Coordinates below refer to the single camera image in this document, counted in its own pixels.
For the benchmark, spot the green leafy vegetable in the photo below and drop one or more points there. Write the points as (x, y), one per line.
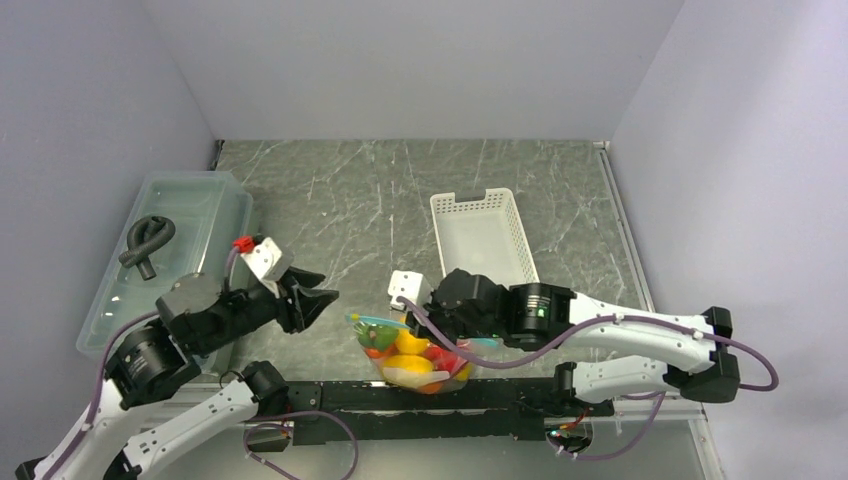
(377, 337)

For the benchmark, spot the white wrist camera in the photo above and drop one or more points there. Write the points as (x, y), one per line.
(408, 284)
(265, 259)

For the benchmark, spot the orange tangerine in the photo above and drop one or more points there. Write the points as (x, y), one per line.
(431, 388)

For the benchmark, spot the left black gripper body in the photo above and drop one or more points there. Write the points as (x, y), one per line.
(250, 307)

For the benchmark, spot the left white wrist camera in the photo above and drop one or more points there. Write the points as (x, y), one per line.
(265, 259)

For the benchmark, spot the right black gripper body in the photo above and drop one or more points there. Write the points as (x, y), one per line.
(453, 326)

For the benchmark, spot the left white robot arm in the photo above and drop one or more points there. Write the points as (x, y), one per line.
(148, 360)

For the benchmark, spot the orange carrot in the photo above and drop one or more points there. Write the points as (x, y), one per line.
(374, 354)

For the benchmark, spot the white plastic basket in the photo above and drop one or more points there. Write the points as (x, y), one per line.
(481, 232)

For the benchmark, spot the clear plastic storage box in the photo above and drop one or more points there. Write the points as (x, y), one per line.
(209, 210)

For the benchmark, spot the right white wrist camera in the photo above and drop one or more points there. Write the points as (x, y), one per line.
(408, 284)

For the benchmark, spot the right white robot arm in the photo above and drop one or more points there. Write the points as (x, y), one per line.
(649, 352)

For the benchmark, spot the yellow lemon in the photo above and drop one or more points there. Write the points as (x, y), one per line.
(408, 344)
(464, 373)

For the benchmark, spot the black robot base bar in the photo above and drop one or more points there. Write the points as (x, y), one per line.
(517, 408)

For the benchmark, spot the red bell pepper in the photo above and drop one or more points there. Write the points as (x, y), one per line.
(444, 360)

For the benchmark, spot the clear zip top bag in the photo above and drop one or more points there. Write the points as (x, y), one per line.
(401, 379)

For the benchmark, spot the yellow fruit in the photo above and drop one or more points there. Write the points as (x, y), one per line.
(409, 363)

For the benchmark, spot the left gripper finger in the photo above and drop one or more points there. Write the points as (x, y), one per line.
(310, 303)
(296, 279)

